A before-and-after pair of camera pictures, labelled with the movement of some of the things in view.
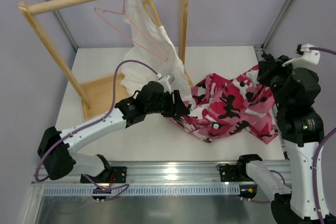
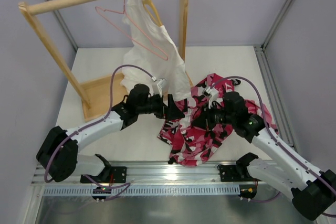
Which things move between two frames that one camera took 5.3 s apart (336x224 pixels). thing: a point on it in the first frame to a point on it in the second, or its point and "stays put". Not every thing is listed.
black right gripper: [266, 70] to [208, 116]
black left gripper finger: [178, 100] to [172, 112]
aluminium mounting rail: [202, 173] stays put
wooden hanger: [150, 2] stays put
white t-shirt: [149, 43] stays put
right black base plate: [229, 173] stays put
